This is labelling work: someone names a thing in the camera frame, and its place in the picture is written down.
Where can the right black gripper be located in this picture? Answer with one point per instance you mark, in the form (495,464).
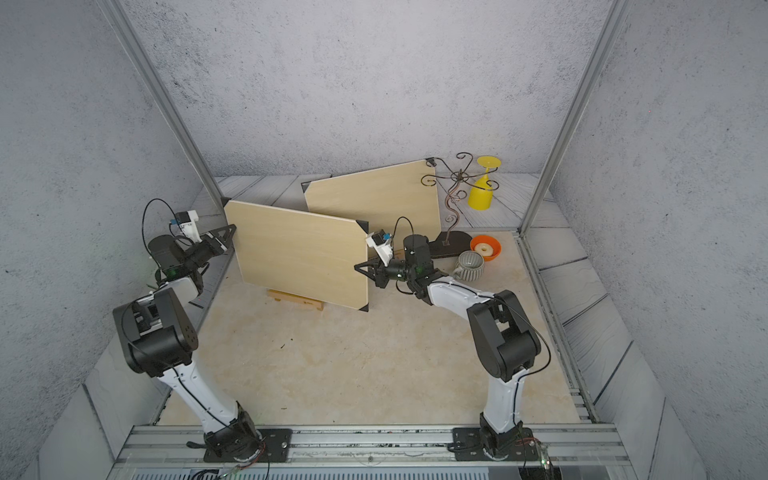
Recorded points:
(371,267)

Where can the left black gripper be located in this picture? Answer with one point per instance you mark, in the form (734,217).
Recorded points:
(214,245)

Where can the light wooden canvas board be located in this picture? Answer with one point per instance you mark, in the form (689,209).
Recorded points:
(301,253)
(400,198)

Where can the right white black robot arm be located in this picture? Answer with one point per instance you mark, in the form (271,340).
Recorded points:
(506,344)

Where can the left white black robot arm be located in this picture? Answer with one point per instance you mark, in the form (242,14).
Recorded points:
(158,339)

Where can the brown metal scroll stand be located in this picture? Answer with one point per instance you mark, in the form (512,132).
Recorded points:
(451,242)

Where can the grey striped ceramic mug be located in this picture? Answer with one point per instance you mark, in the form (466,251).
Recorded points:
(469,266)

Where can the orange bowl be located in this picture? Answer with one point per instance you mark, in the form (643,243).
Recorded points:
(488,247)

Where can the yellow plastic goblet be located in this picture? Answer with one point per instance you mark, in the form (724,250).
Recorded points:
(482,186)

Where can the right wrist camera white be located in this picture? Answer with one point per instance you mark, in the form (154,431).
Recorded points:
(381,243)

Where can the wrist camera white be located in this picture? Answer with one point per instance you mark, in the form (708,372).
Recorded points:
(186,223)
(381,243)

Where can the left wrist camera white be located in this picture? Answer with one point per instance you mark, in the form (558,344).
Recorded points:
(186,223)

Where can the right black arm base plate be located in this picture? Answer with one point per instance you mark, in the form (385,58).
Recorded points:
(481,443)

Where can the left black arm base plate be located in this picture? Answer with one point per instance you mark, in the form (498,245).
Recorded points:
(271,445)

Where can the left aluminium frame post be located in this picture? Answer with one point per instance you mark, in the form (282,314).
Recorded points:
(131,44)

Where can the aluminium frame post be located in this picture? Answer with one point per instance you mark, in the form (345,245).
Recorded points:
(131,44)
(598,58)

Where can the aluminium front rail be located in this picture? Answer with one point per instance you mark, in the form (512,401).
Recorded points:
(574,451)

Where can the right aluminium frame post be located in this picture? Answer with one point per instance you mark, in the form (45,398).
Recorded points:
(598,58)

